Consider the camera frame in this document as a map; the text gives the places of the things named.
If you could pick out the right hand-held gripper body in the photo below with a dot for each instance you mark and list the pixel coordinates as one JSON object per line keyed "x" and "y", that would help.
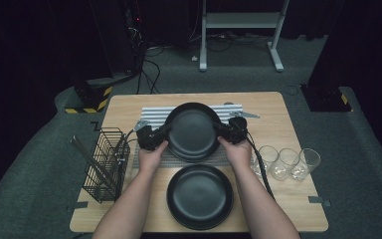
{"x": 235, "y": 131}

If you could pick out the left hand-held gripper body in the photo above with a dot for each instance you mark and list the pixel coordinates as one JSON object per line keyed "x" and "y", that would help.
{"x": 151, "y": 139}

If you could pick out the black plate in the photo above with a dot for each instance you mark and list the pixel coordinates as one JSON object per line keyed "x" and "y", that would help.
{"x": 192, "y": 132}
{"x": 179, "y": 220}
{"x": 199, "y": 195}

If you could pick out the clear drinking glass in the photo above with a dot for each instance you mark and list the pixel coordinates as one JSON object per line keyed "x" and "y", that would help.
{"x": 286, "y": 157}
{"x": 268, "y": 154}
{"x": 310, "y": 159}

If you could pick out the person's left hand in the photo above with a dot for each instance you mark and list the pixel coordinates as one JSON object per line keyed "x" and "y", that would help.
{"x": 149, "y": 161}

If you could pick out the person's right hand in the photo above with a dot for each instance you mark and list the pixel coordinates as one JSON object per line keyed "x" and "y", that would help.
{"x": 238, "y": 156}

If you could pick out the striped woven placemat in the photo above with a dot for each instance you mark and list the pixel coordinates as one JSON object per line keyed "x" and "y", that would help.
{"x": 155, "y": 114}

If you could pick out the small grey round object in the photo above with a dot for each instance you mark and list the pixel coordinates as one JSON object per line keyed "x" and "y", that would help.
{"x": 229, "y": 103}

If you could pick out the metal chopstick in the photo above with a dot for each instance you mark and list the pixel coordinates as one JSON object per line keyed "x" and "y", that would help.
{"x": 83, "y": 156}
{"x": 88, "y": 154}

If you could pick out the small white floor object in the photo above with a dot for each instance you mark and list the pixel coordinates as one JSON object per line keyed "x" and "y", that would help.
{"x": 194, "y": 58}

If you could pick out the black base with hazard stripes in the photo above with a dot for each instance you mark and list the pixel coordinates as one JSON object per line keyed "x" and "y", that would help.
{"x": 325, "y": 99}
{"x": 89, "y": 96}

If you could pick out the grey tape piece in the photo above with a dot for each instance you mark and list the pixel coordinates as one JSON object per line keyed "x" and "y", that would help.
{"x": 315, "y": 199}
{"x": 81, "y": 204}

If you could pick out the dark equipment rack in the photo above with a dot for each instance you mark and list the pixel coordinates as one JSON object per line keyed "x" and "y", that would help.
{"x": 134, "y": 36}

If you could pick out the white metal stand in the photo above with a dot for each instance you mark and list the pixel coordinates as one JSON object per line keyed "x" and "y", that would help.
{"x": 242, "y": 20}

